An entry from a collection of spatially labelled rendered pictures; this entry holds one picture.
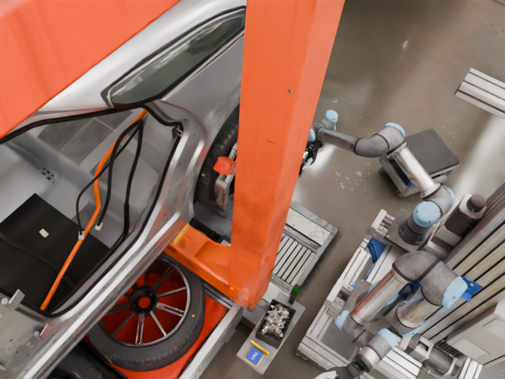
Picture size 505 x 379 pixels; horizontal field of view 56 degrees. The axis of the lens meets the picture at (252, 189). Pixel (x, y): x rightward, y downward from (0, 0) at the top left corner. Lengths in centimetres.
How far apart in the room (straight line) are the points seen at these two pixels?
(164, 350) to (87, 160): 104
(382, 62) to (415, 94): 45
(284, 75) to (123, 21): 62
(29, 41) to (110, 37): 10
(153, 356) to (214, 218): 103
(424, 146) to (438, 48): 160
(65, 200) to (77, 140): 33
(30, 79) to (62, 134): 214
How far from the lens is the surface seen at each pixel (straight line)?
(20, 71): 49
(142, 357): 258
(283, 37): 106
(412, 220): 250
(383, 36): 497
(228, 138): 235
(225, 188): 241
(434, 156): 365
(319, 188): 362
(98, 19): 54
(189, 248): 256
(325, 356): 290
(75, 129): 264
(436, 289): 184
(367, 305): 193
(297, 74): 109
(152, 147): 236
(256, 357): 258
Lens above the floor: 299
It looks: 58 degrees down
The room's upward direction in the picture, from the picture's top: 7 degrees clockwise
